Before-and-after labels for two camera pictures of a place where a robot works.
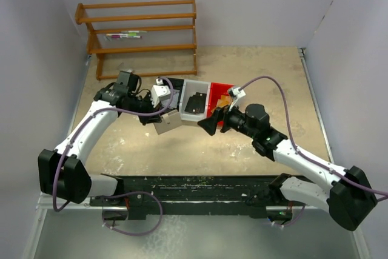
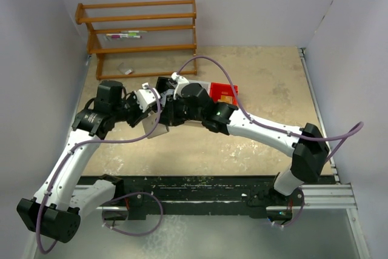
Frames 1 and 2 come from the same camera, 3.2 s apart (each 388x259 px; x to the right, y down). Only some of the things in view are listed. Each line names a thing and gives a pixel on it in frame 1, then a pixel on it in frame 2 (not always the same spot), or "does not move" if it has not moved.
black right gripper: (226, 119) to (169, 113)
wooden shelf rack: (82, 19) does not move
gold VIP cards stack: (225, 100) does not move
